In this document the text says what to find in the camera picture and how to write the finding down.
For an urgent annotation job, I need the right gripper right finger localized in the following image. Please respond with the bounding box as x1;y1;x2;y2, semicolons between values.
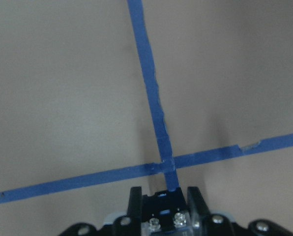
187;186;235;236

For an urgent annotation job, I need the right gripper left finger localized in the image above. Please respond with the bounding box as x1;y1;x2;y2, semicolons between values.
113;187;142;236

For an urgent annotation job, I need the yellow push button switch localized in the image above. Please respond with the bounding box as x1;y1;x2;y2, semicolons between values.
141;188;194;236

